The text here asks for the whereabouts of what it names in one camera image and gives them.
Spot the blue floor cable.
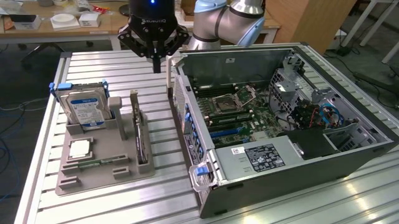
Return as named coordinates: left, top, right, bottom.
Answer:
left=0, top=109, right=27, bottom=201

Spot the small white labelled box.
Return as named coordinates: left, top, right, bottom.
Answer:
left=77, top=13, right=103, bottom=28

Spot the silver disk bay cage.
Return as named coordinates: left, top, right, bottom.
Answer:
left=267, top=67, right=312, bottom=112

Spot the grey parts rack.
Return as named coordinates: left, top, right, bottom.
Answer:
left=55, top=96, right=156, bottom=196

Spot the metal socket cover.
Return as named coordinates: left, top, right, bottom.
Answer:
left=235, top=84, right=259, bottom=110

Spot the brown cardboard box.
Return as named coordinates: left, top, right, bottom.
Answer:
left=180, top=0, right=196, bottom=14

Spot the blue case latch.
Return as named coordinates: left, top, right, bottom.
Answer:
left=192, top=164, right=208, bottom=176

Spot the black chair base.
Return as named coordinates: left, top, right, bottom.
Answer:
left=19, top=41, right=95, bottom=69

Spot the black plastic shroud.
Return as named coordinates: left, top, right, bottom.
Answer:
left=286, top=128, right=340, bottom=161

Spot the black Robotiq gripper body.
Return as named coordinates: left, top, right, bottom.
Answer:
left=128, top=0, right=179, bottom=58

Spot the white box with black lid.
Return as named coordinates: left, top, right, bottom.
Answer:
left=13, top=14, right=43, bottom=30

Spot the white round container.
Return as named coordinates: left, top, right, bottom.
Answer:
left=49, top=13, right=81, bottom=31

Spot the white floor cable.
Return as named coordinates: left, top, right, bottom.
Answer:
left=0, top=98, right=48, bottom=112

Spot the blue wire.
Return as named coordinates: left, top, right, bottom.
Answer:
left=320, top=102, right=346, bottom=128

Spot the RAM stick with white label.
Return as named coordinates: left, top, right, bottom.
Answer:
left=210, top=113, right=254, bottom=124

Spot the white wall device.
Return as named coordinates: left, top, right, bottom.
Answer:
left=330, top=29, right=348, bottom=51

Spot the wooden desk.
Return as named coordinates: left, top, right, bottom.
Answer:
left=0, top=0, right=282, bottom=51

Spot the silver CPU chip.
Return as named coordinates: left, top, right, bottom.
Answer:
left=68, top=140, right=93, bottom=158

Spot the CPU socket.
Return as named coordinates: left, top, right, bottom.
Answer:
left=211, top=94, right=243, bottom=115

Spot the hard disk in blue carrier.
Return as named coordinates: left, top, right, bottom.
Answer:
left=48, top=79, right=113, bottom=131

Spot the white paper stack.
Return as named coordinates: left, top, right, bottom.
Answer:
left=178, top=9, right=195, bottom=28

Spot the graphics card with black fan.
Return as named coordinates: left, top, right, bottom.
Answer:
left=128, top=90, right=151, bottom=164

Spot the black open PC case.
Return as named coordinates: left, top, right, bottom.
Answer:
left=166, top=44, right=399, bottom=219

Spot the red wire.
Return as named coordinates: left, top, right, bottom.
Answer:
left=308, top=106, right=322, bottom=128

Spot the white table frame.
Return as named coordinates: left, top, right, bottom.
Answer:
left=342, top=0, right=399, bottom=64

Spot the grey power supply unit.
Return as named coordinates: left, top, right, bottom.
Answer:
left=215, top=136, right=304, bottom=182

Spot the black round lamp base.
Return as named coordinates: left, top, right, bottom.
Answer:
left=119, top=3, right=132, bottom=17

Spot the black RAM slot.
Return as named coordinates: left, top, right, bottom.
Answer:
left=196, top=90, right=236, bottom=98
left=195, top=84, right=235, bottom=92

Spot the black floor stand base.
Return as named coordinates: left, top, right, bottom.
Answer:
left=354, top=67, right=399, bottom=94

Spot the wooden cabinet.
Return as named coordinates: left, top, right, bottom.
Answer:
left=264, top=0, right=358, bottom=56

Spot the blue expansion slot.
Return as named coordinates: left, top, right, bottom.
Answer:
left=210, top=127, right=246, bottom=140

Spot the silver disk bay bracket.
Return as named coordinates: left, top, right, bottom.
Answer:
left=323, top=122, right=378, bottom=152

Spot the green RAM stick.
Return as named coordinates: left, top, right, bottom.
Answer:
left=76, top=156, right=116, bottom=168

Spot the green motherboard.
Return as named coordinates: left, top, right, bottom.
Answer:
left=192, top=79, right=284, bottom=149

